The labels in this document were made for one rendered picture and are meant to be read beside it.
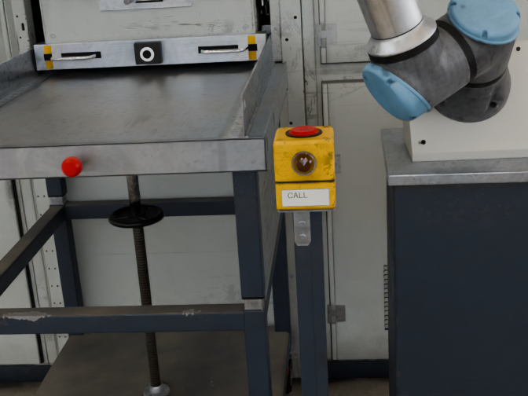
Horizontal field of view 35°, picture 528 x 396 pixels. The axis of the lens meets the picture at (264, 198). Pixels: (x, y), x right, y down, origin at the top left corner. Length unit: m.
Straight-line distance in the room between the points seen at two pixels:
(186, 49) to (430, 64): 0.77
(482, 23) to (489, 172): 0.25
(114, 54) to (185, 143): 0.67
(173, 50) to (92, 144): 0.62
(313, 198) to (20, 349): 1.41
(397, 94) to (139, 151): 0.42
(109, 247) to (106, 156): 0.83
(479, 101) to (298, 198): 0.50
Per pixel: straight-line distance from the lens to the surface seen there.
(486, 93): 1.52
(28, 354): 2.40
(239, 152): 1.36
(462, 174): 1.46
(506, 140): 1.55
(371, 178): 2.06
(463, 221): 1.50
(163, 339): 2.19
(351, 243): 2.11
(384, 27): 1.33
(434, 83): 1.36
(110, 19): 2.00
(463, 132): 1.55
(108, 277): 2.24
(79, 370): 2.11
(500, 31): 1.39
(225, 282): 2.19
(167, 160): 1.38
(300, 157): 1.10
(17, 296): 2.32
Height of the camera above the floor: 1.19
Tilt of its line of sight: 19 degrees down
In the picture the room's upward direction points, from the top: 4 degrees counter-clockwise
